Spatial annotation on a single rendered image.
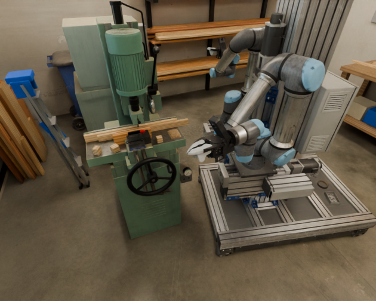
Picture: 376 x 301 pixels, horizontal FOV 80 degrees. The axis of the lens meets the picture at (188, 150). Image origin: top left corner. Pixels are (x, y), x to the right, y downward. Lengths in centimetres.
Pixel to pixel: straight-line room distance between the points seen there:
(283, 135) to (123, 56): 86
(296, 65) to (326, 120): 65
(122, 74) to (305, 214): 170
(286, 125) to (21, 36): 331
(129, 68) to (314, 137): 120
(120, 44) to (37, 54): 261
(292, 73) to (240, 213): 122
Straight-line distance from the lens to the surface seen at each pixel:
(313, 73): 102
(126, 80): 127
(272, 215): 198
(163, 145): 141
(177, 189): 171
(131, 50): 122
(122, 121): 166
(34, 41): 371
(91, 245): 212
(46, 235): 234
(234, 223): 186
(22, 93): 206
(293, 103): 109
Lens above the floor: 172
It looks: 38 degrees down
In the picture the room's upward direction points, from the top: straight up
